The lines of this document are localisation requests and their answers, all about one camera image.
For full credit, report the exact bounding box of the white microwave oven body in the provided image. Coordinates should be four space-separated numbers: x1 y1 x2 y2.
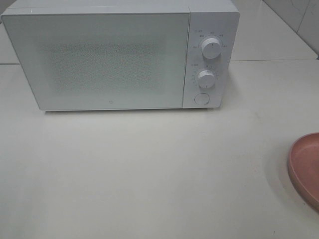
1 5 240 111

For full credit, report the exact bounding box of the pink round plate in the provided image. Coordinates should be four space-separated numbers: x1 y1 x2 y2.
288 132 319 211

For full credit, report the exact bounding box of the white microwave door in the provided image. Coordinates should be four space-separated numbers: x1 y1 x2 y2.
3 13 189 111

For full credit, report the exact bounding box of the upper white power knob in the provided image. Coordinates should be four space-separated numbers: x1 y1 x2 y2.
200 36 222 60

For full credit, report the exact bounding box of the round white door button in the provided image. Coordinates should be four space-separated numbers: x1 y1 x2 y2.
194 93 210 106

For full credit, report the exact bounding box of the lower white timer knob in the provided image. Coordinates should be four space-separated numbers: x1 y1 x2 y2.
195 70 216 89

